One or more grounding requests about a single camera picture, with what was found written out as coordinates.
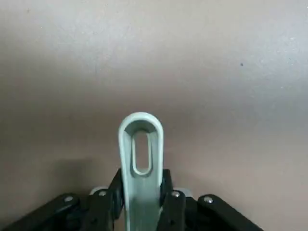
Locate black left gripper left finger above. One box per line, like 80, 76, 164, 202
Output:
0, 167, 126, 231

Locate pale green plastic dustpan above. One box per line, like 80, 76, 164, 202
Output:
117, 111, 166, 231

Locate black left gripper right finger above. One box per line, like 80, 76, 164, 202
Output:
155, 169, 266, 231

